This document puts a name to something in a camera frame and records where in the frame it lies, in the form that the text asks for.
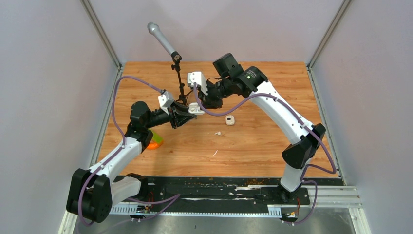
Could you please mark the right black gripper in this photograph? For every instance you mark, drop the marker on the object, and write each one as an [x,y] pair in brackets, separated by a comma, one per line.
[208,101]

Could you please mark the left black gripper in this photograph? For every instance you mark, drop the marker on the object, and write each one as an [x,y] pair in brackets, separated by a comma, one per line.
[178,114]

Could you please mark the white earbud charging case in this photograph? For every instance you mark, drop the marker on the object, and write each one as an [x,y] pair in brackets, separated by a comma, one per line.
[196,109]

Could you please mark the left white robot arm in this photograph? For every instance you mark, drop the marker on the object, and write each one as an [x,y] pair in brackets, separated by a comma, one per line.
[93,192]

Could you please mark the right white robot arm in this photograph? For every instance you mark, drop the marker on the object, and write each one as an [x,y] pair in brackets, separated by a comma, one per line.
[253,85]

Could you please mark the small beige charging case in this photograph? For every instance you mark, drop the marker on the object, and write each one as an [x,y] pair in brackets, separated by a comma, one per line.
[230,120]

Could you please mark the green block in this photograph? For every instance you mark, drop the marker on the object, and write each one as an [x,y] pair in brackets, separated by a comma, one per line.
[156,138]

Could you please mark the black tripod microphone stand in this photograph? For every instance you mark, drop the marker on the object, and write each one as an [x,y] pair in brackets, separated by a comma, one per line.
[176,58]

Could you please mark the grey microphone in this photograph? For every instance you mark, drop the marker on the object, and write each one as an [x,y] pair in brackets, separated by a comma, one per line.
[155,31]

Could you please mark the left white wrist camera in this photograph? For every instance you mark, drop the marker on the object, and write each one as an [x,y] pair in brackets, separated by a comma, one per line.
[165,101]

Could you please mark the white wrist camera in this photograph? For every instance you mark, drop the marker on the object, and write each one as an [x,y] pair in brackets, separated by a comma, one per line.
[198,78]
[165,101]

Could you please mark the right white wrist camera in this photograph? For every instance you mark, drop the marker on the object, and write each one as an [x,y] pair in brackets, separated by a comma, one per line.
[198,78]

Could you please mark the orange ring toy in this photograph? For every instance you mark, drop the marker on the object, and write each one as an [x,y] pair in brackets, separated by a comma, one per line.
[154,145]

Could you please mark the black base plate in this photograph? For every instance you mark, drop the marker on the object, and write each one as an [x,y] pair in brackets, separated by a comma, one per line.
[217,195]

